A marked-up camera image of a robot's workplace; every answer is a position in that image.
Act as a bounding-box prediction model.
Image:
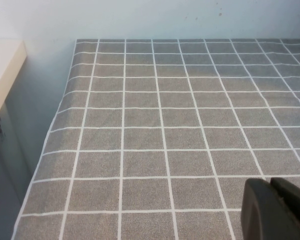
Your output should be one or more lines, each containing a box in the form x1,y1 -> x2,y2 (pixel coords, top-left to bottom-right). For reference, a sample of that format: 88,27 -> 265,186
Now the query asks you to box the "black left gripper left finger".
241,177 -> 300,240

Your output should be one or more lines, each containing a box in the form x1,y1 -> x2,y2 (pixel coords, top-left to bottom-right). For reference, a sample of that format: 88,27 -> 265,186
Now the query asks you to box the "white side desk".
0,39 -> 28,132

